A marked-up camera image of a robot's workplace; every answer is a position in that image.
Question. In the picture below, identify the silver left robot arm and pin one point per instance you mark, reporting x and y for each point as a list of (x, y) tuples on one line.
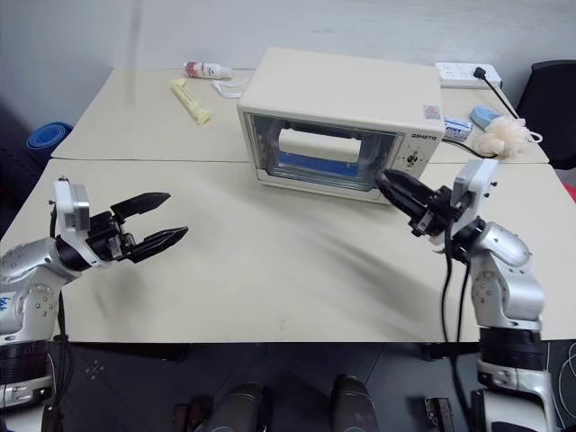
[(27, 274)]

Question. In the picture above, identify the cream toaster oven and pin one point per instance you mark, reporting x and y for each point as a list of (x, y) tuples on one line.
[(342, 85)]

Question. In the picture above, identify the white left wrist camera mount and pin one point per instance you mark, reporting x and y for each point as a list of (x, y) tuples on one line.
[(68, 202)]

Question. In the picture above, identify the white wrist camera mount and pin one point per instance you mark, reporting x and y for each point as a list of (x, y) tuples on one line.
[(477, 180), (68, 202)]

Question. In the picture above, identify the white power strip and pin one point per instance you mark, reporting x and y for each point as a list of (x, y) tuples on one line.
[(459, 74)]

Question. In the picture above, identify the white blue printed box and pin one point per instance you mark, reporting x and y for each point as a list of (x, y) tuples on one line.
[(456, 128)]

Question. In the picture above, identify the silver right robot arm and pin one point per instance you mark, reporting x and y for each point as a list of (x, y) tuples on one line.
[(508, 270)]

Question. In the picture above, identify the black power plug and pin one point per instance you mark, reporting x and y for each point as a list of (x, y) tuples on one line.
[(479, 72)]

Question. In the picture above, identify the brown dark floor block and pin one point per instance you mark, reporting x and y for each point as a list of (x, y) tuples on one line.
[(438, 416), (191, 416)]

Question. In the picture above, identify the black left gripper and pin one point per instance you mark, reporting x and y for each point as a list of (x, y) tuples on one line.
[(106, 235)]

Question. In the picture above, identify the light blue oval case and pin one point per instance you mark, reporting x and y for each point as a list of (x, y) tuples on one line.
[(482, 117)]

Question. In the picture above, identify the dark rounded robot leg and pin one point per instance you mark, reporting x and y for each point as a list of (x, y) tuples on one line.
[(353, 405), (240, 407)]

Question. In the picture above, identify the black chair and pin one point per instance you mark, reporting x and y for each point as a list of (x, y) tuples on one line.
[(549, 108)]

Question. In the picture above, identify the oven control knob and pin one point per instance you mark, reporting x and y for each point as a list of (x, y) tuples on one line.
[(411, 160)]

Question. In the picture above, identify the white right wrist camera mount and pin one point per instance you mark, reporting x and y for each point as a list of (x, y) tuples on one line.
[(477, 180)]

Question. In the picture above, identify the beige mesh bath pouf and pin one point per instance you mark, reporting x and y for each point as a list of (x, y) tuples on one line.
[(501, 137)]

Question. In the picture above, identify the white red plastic bottle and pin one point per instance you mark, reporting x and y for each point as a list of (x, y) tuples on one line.
[(204, 69)]

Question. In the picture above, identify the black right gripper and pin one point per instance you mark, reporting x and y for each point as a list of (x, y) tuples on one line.
[(434, 213)]

